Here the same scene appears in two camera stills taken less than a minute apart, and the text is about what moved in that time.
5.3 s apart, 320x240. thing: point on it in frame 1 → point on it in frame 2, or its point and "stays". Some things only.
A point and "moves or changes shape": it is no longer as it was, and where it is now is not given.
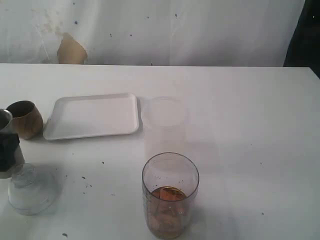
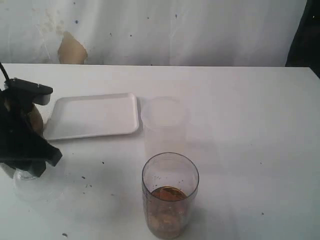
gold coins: (167, 211) stays
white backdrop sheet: (246, 33) stays
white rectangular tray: (88, 115) stays
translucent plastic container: (166, 125) stays
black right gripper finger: (9, 143) → (36, 167)
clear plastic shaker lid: (35, 191) moves or changes shape
